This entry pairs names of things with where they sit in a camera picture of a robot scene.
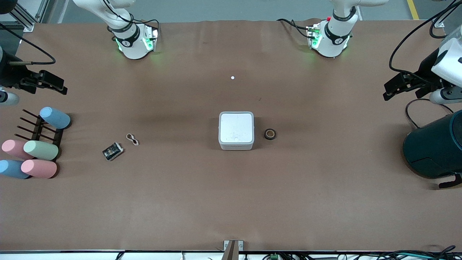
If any white lidded trash bin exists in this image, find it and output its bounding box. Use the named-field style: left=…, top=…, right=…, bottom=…
left=218, top=111, right=255, bottom=151

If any green plastic cup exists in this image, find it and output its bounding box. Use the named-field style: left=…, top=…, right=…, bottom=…
left=23, top=140, right=59, bottom=161

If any brown paper table mat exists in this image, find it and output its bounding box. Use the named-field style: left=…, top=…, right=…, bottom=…
left=0, top=18, right=462, bottom=252

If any black right base cable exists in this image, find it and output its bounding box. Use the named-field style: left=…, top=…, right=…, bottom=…
left=139, top=19, right=160, bottom=35

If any black snack packet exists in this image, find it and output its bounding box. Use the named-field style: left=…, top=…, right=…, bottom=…
left=102, top=142, right=124, bottom=161

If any blue plastic cup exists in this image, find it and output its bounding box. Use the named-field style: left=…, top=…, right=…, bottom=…
left=0, top=159, right=31, bottom=179
left=39, top=107, right=71, bottom=130

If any black base cable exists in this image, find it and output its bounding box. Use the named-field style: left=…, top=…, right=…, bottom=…
left=139, top=19, right=160, bottom=35
left=276, top=18, right=311, bottom=39

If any bundle of black cables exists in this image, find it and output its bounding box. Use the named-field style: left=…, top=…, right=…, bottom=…
left=375, top=246, right=462, bottom=260

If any dark teal round container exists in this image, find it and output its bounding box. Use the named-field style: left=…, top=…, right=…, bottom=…
left=403, top=110, right=462, bottom=179

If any thin black cable loop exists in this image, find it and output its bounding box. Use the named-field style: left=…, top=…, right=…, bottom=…
left=405, top=98, right=454, bottom=129

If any black left base cable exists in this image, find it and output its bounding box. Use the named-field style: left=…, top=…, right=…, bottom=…
left=276, top=18, right=311, bottom=39

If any pink plastic cup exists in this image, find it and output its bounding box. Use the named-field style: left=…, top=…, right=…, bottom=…
left=21, top=159, right=58, bottom=179
left=1, top=139, right=35, bottom=160

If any aluminium frame profile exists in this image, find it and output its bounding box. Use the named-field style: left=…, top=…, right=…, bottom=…
left=432, top=0, right=462, bottom=29
left=0, top=0, right=49, bottom=32

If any metal bracket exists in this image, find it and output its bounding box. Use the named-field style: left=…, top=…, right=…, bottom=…
left=223, top=240, right=244, bottom=260

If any black cup rack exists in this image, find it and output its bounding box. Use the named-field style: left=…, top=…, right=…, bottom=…
left=14, top=109, right=65, bottom=159

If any black curved handle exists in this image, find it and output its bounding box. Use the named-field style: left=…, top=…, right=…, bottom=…
left=439, top=173, right=462, bottom=189

